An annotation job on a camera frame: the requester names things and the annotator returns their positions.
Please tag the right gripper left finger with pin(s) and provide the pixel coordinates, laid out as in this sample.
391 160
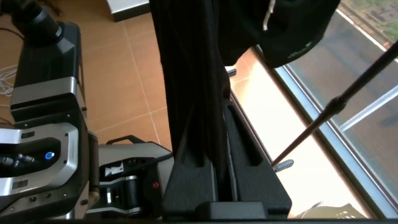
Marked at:
186 186

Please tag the white laundry basket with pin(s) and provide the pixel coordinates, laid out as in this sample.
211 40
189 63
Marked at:
335 211

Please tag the black clothes rack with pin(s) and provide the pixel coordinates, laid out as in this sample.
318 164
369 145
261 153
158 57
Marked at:
339 101

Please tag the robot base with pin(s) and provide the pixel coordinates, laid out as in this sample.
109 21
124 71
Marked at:
46 93

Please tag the black short-sleeved shirt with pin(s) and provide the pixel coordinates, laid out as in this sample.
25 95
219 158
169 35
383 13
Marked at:
186 62

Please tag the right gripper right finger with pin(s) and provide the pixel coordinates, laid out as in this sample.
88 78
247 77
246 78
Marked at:
261 186

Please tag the window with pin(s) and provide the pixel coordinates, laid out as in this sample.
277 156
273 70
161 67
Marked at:
357 93

